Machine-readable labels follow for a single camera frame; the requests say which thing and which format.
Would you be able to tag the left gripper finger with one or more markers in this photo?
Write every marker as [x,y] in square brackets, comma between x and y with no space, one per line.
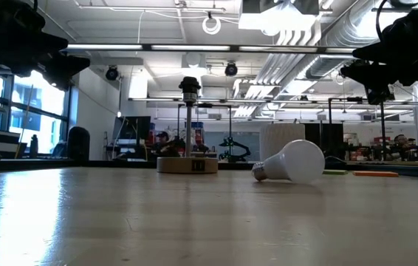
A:
[66,68]
[35,44]

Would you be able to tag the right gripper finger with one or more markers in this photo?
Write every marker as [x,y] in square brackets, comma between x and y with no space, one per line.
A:
[382,50]
[377,79]

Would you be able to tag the white lightbulb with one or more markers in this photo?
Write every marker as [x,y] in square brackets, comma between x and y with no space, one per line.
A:
[297,162]

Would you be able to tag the wooden base lamp stand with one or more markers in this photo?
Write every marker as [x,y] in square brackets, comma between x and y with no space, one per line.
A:
[187,165]

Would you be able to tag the black background robot arm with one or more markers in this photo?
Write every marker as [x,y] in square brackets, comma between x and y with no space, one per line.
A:
[231,142]

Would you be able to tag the black ceiling light bar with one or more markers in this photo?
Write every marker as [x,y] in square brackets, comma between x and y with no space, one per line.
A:
[322,50]

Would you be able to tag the person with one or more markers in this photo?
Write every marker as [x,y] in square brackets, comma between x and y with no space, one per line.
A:
[401,140]
[164,140]

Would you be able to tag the black display panel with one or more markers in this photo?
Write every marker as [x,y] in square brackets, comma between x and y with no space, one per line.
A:
[327,136]

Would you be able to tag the black rounded bin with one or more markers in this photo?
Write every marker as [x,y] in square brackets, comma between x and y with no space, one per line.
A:
[78,144]

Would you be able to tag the dark water bottle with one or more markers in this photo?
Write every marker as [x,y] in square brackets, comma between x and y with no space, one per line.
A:
[34,146]

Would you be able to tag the black computer monitor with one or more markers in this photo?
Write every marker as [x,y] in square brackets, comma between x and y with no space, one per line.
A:
[133,127]

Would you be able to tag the orange sticky note pad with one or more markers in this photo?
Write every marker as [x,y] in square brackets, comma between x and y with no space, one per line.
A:
[375,173]

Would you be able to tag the green sticky note pad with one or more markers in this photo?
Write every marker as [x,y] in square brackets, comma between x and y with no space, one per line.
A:
[336,171]

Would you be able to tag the white textured pen cup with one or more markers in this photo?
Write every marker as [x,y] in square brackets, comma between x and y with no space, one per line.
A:
[279,140]

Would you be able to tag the silver ceiling air duct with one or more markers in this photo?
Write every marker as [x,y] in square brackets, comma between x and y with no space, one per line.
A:
[345,26]

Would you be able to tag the black ceiling camera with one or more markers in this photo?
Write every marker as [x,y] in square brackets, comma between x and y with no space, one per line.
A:
[231,69]
[112,74]

